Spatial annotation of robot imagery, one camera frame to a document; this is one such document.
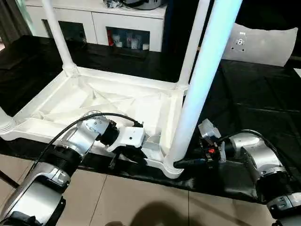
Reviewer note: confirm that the white sideboard cabinet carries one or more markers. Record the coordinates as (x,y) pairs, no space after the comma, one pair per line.
(94,19)

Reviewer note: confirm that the dark helmet on sideboard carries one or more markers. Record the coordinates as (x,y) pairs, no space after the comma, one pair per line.
(146,4)

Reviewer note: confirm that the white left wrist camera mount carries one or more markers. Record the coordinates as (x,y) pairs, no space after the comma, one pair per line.
(127,137)

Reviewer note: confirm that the black cabinet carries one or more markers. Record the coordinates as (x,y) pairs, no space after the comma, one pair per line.
(178,23)

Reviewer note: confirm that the white plastic table top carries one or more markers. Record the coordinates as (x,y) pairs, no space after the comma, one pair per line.
(117,99)

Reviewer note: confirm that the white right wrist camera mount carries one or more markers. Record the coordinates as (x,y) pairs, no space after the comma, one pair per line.
(209,129)

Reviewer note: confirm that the white padded sheet with fitting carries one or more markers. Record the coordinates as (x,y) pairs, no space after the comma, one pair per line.
(263,44)

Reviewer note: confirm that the dark clutter pile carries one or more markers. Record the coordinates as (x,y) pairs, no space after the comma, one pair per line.
(113,4)

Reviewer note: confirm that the grey curtain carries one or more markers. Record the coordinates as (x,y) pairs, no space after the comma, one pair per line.
(8,21)

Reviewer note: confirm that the teal glass panel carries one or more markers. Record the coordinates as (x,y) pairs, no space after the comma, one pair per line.
(23,14)

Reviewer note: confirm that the flat white sheet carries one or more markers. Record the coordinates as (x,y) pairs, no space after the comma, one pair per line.
(297,71)

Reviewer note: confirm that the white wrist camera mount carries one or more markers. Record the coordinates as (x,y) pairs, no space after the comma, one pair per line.
(209,129)
(127,137)

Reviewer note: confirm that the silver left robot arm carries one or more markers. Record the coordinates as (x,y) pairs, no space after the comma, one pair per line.
(70,146)

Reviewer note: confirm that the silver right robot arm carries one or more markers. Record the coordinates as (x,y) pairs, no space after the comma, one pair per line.
(261,162)

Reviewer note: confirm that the black stand leg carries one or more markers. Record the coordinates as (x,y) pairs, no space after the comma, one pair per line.
(7,179)

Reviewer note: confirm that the black work mat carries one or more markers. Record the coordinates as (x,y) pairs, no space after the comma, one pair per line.
(263,94)

